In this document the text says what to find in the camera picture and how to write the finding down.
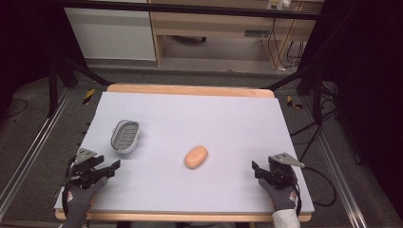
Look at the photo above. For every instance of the black horizontal frame bar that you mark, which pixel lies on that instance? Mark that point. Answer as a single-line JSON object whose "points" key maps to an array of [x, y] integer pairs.
{"points": [[190, 9]]}

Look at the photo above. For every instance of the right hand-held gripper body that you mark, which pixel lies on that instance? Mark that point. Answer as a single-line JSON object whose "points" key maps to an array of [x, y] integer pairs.
{"points": [[282, 172]]}

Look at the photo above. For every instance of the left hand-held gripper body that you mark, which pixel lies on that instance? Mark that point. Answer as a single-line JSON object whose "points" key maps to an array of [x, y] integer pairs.
{"points": [[85, 172]]}

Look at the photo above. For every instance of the yellow black tape marker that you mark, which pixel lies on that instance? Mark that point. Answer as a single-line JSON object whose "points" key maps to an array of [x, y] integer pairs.
{"points": [[89, 96], [293, 103]]}

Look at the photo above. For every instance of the wooden desk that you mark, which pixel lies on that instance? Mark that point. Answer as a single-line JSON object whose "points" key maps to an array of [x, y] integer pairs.
{"points": [[215, 25]]}

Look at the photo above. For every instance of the grey soap dish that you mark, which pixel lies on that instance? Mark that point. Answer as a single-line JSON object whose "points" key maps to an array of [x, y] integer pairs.
{"points": [[125, 136]]}

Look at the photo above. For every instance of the aluminium floor rail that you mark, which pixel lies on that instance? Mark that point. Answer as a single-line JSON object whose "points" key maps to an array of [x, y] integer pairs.
{"points": [[339, 177], [34, 139]]}

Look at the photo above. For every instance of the wooden table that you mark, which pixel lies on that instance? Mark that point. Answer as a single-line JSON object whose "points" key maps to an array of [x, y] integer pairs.
{"points": [[190, 90]]}

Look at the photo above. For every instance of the white power strip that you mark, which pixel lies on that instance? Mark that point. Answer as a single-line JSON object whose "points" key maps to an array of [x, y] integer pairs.
{"points": [[278, 3]]}

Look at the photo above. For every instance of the person's right hand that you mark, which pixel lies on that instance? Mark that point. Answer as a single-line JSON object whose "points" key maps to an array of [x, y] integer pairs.
{"points": [[282, 196]]}

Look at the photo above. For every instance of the white foam mat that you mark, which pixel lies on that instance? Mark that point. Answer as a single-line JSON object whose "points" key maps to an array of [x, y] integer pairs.
{"points": [[196, 120]]}

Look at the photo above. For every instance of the black curtain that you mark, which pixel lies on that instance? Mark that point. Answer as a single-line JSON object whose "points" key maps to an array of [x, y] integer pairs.
{"points": [[25, 41], [367, 79]]}

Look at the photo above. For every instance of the orange soap bar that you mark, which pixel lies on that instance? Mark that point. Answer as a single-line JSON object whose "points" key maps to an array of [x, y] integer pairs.
{"points": [[196, 157]]}

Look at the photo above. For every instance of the white cabinet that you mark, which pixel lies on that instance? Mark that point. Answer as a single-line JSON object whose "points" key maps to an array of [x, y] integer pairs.
{"points": [[111, 34]]}

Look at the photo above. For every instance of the black metal stand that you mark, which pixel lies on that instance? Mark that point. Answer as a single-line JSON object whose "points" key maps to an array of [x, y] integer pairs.
{"points": [[53, 82], [316, 91]]}

